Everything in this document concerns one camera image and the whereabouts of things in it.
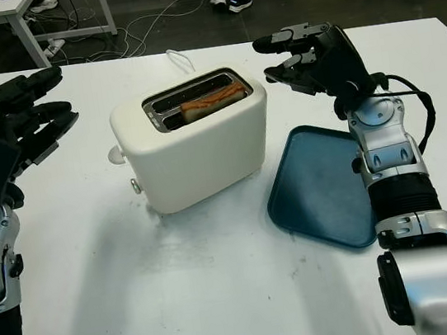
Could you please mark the cream white two-slot toaster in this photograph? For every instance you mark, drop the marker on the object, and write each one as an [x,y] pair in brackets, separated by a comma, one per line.
[197,158]

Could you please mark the white sneaker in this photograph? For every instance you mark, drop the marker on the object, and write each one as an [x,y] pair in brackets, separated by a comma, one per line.
[43,3]

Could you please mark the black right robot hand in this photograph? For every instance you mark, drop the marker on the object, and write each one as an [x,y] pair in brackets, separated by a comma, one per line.
[342,63]

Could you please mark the dark blue plastic tray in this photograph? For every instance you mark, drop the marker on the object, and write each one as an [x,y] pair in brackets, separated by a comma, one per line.
[314,188]

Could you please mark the white power strip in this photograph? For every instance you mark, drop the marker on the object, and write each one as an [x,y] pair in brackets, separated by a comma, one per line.
[54,46]

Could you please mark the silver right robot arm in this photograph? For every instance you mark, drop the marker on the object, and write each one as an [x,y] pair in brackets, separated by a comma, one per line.
[429,272]

